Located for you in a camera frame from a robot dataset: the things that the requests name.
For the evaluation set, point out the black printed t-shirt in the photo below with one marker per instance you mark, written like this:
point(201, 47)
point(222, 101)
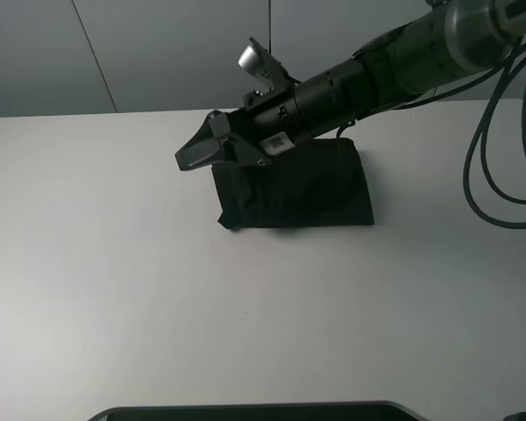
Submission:
point(319, 183)

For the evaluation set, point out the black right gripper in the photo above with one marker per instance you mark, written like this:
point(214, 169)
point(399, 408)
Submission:
point(255, 133)

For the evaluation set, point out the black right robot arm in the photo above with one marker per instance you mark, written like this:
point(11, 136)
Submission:
point(453, 41)

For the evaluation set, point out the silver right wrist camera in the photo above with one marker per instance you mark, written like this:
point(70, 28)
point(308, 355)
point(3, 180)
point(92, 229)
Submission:
point(256, 61)

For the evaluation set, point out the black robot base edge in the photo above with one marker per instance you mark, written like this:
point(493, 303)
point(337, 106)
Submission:
point(374, 410)

